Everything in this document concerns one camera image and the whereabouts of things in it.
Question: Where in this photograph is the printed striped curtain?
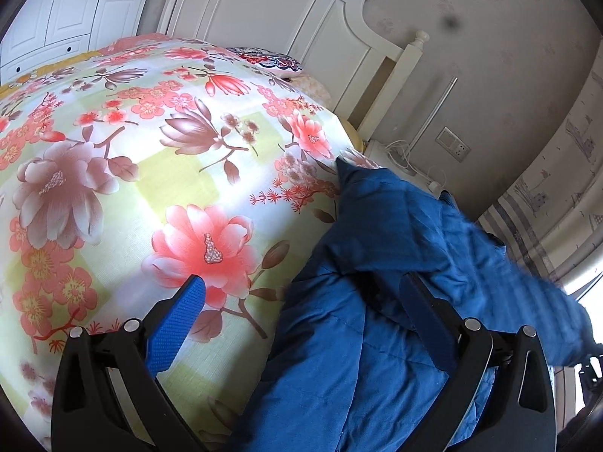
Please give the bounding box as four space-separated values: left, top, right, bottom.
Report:
478 42 603 288

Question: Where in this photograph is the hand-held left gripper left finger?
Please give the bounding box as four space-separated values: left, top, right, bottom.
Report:
51 273 208 452

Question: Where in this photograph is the beige pillow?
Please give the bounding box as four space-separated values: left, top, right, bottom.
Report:
289 72 333 109

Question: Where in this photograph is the patterned round pillow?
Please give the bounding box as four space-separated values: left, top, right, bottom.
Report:
226 47 305 78

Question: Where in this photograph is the blue padded jacket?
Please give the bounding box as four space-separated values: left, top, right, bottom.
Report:
226 155 594 452

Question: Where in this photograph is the white wardrobe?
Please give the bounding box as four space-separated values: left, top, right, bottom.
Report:
0 0 163 86

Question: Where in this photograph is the white cable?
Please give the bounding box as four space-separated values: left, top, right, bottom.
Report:
384 139 446 189

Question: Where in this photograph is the yellow pillow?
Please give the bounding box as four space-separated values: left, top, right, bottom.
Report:
341 120 366 151

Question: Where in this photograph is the white wooden bed headboard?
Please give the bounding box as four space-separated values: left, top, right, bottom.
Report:
158 0 430 137

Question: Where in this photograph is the white pole lamp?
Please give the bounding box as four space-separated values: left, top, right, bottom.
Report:
410 76 459 151

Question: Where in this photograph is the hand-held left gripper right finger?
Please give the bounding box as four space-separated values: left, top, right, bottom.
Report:
399 273 559 452

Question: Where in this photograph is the wall socket panel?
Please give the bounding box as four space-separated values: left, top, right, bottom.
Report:
436 127 472 161

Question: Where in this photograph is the white nightstand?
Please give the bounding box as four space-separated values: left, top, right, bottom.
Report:
365 139 446 194

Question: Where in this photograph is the floral bed quilt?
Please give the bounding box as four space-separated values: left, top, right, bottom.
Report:
0 33 378 452

